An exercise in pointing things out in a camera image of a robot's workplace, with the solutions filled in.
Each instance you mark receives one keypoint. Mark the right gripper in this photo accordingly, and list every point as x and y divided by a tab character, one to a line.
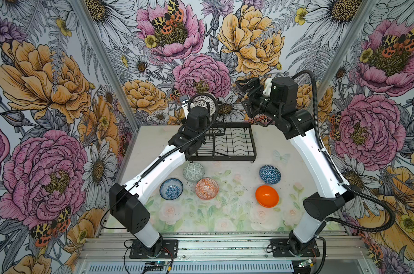
251	83

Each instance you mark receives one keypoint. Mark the maroon patterned white bowl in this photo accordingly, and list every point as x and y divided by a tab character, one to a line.
206	101

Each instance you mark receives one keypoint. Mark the black wire dish rack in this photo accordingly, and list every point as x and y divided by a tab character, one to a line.
227	142

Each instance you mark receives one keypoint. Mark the blue floral bowl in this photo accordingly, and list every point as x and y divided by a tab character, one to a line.
171	189

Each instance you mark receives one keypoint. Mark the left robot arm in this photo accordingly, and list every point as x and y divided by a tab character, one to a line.
127	201

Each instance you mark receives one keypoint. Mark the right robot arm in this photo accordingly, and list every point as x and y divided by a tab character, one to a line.
277	99

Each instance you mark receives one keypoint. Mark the green patterned bowl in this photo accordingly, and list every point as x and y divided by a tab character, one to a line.
193	172

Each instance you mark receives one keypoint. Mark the orange patterned bowl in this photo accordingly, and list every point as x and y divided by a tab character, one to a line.
207	189

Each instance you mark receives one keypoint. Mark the dark blue patterned bowl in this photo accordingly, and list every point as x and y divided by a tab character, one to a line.
270	174

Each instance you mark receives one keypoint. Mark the plain orange bowl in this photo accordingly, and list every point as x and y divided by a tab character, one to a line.
267	196

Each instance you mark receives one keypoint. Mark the green circuit board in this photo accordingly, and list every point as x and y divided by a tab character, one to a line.
157	265

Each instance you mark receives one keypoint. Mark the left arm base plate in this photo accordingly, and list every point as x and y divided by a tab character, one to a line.
163	249

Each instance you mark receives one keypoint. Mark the aluminium front rail frame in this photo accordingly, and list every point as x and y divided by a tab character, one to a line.
222	254

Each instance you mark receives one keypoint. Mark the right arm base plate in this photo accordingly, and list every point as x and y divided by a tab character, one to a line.
289	248

